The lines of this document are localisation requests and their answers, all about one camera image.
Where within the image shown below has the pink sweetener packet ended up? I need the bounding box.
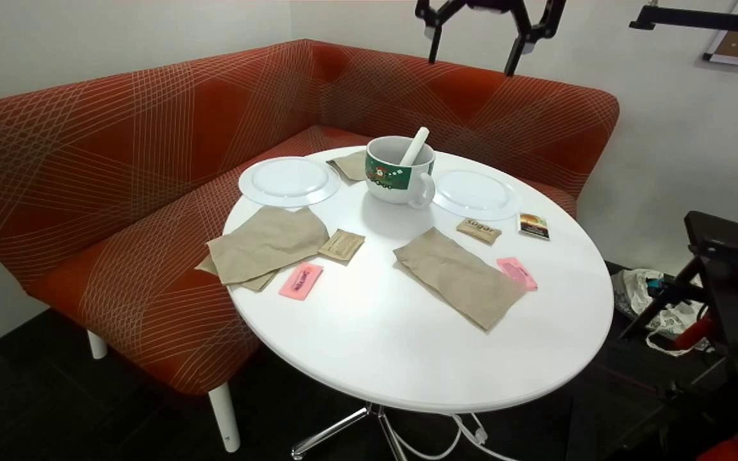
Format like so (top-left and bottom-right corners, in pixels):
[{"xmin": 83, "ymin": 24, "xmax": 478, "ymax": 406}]
[
  {"xmin": 494, "ymin": 254, "xmax": 540, "ymax": 294},
  {"xmin": 277, "ymin": 261, "xmax": 326, "ymax": 302}
]

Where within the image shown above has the green and white mug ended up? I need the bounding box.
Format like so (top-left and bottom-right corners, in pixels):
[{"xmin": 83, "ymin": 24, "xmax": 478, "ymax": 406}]
[{"xmin": 362, "ymin": 134, "xmax": 439, "ymax": 211}]

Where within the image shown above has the orange patterned corner sofa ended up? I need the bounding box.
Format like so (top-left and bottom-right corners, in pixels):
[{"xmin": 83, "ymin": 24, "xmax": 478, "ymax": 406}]
[{"xmin": 0, "ymin": 35, "xmax": 622, "ymax": 455}]

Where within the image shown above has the white marker with black cap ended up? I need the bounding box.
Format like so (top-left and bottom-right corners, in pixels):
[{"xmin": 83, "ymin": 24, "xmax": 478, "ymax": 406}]
[{"xmin": 398, "ymin": 126, "xmax": 434, "ymax": 170}]

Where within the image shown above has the white round plate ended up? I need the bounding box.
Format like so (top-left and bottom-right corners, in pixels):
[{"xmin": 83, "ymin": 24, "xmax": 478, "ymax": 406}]
[
  {"xmin": 236, "ymin": 153, "xmax": 344, "ymax": 213},
  {"xmin": 430, "ymin": 164, "xmax": 521, "ymax": 226}
]

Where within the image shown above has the brown paper napkin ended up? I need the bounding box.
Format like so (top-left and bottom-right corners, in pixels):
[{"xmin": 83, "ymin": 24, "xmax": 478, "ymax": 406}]
[
  {"xmin": 326, "ymin": 149, "xmax": 373, "ymax": 188},
  {"xmin": 206, "ymin": 205, "xmax": 332, "ymax": 290},
  {"xmin": 392, "ymin": 226, "xmax": 529, "ymax": 336},
  {"xmin": 195, "ymin": 254, "xmax": 279, "ymax": 294}
]

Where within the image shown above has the tea bag packet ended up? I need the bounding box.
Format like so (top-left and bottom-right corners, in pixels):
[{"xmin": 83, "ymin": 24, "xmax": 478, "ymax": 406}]
[{"xmin": 516, "ymin": 211, "xmax": 555, "ymax": 240}]

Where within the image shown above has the white and green bag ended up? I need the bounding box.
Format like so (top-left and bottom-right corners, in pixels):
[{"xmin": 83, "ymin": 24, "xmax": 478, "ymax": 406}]
[{"xmin": 610, "ymin": 267, "xmax": 712, "ymax": 357}]

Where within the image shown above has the chrome table base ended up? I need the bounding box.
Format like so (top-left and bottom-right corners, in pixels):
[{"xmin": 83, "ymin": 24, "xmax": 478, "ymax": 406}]
[{"xmin": 291, "ymin": 402, "xmax": 389, "ymax": 461}]

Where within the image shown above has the black work table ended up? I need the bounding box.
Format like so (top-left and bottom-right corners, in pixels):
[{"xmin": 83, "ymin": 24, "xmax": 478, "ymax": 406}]
[{"xmin": 622, "ymin": 211, "xmax": 738, "ymax": 461}]

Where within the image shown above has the white cable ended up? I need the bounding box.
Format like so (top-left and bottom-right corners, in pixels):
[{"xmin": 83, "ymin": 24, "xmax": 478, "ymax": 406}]
[{"xmin": 379, "ymin": 408, "xmax": 519, "ymax": 461}]

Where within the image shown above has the brown sugar packet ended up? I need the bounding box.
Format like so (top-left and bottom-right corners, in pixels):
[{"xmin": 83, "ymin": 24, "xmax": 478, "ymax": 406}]
[
  {"xmin": 457, "ymin": 217, "xmax": 506, "ymax": 249},
  {"xmin": 316, "ymin": 229, "xmax": 370, "ymax": 267}
]

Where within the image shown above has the black horizontal bar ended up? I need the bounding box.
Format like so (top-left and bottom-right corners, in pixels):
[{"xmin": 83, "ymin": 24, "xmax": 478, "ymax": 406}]
[{"xmin": 628, "ymin": 2, "xmax": 738, "ymax": 39}]

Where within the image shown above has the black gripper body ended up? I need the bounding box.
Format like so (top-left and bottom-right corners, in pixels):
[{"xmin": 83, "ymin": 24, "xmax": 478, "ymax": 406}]
[{"xmin": 462, "ymin": 0, "xmax": 524, "ymax": 12}]

